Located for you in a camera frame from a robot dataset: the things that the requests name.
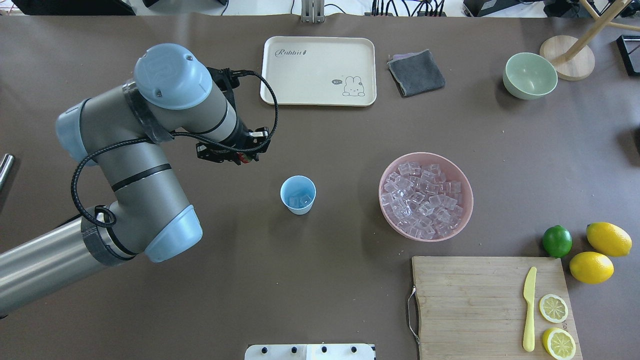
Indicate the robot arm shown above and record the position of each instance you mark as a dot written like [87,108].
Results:
[127,195]

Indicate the yellow plastic knife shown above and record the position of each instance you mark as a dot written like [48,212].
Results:
[529,287]

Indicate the pink bowl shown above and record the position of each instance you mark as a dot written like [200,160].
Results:
[453,171]

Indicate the black tray frame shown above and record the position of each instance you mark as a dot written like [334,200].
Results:
[628,47]

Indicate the steel muddler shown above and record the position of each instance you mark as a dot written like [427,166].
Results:
[6,166]

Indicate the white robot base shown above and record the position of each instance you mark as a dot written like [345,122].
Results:
[312,351]

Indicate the red strawberry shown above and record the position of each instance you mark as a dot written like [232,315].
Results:
[242,159]

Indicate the yellow lemon near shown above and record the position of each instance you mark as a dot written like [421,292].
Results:
[591,267]

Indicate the grey folded cloth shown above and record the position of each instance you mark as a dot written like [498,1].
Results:
[416,73]

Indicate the clear ice cubes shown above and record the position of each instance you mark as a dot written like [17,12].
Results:
[422,201]

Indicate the lemon half upper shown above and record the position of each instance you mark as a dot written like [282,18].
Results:
[553,308]

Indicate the green ceramic bowl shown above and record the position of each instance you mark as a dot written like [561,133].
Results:
[529,76]

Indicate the cream rabbit serving tray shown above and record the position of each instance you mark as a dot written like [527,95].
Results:
[319,71]

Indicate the light blue plastic cup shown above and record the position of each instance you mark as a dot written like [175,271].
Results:
[298,194]

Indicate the yellow lemon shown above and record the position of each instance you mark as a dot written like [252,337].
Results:
[591,267]
[609,239]

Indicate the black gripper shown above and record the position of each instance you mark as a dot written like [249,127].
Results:
[243,136]

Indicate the lemon half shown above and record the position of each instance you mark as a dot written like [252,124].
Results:
[559,344]
[553,308]

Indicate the lemon half lower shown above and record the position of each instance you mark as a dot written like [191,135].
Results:
[559,344]

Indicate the wooden cup stand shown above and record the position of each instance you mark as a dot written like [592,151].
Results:
[571,57]

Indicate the yellow lemon far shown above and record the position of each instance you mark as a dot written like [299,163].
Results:
[609,239]

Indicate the green lime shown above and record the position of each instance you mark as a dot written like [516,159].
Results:
[557,241]

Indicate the wooden cutting board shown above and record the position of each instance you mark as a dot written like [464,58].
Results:
[472,307]

